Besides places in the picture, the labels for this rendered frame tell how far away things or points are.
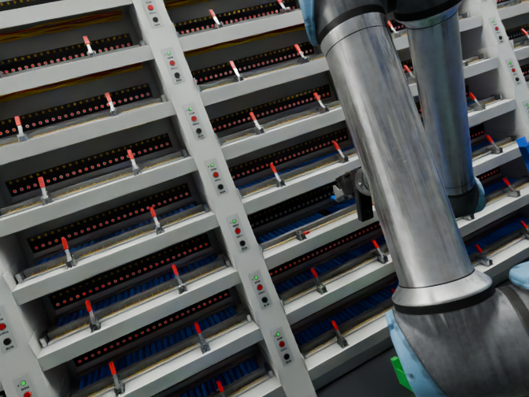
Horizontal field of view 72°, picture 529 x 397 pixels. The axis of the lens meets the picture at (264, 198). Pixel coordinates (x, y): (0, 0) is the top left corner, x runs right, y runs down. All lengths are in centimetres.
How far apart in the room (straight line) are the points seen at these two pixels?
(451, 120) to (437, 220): 30
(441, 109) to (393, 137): 25
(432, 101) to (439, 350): 46
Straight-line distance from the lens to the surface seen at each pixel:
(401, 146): 59
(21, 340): 126
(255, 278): 120
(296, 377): 132
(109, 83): 150
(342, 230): 132
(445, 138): 86
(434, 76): 78
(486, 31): 200
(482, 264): 173
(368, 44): 63
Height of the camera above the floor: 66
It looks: 1 degrees up
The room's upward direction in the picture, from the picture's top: 21 degrees counter-clockwise
